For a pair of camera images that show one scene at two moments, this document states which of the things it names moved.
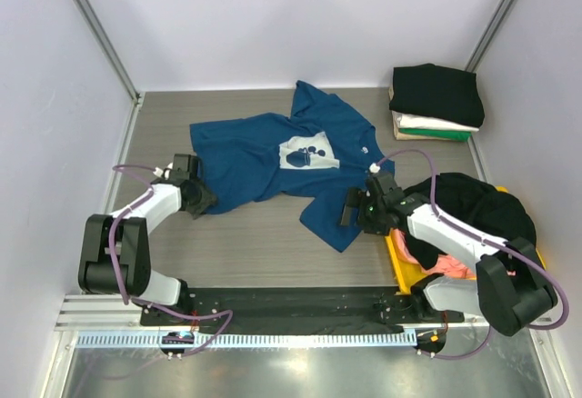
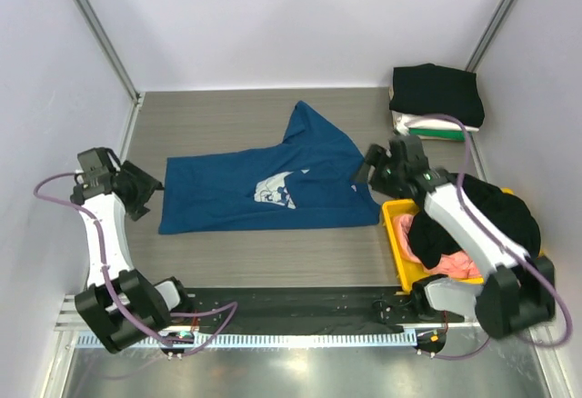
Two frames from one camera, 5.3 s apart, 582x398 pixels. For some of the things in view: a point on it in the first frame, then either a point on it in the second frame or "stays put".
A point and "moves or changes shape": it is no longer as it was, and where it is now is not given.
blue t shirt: [323, 148] moves or changes shape
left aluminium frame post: [97, 27] stays put
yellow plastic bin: [408, 276] stays put
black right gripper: [358, 198] → [376, 154]
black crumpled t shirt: [482, 210] stays put
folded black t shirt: [437, 92] stays put
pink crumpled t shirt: [447, 265] stays put
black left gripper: [207, 198] → [145, 184]
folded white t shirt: [402, 121] stays put
